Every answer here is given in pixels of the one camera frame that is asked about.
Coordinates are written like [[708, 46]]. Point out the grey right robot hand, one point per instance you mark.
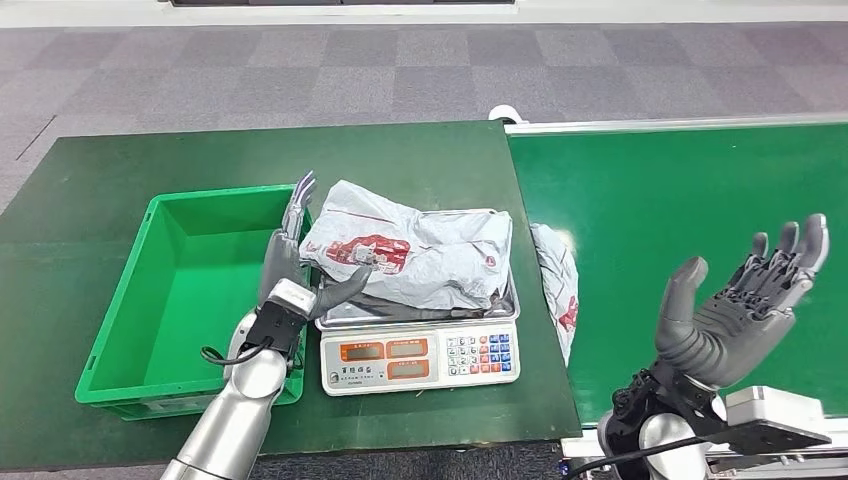
[[722, 338]]

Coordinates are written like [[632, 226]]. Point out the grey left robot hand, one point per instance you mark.
[[281, 258]]

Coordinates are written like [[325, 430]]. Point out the white package with red print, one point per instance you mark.
[[560, 278], [430, 258]]

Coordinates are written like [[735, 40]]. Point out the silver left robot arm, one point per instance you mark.
[[232, 417]]

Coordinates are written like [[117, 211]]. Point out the white conveyor roller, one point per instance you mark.
[[507, 114]]

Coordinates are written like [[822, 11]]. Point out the green plastic crate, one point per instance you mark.
[[199, 298]]

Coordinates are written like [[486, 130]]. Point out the electronic scale with steel tray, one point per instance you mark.
[[424, 358]]

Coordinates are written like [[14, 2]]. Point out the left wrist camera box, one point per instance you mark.
[[291, 297]]

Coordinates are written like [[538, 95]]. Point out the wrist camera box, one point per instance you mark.
[[291, 297], [768, 407]]

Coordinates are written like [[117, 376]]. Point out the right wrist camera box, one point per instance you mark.
[[768, 407]]

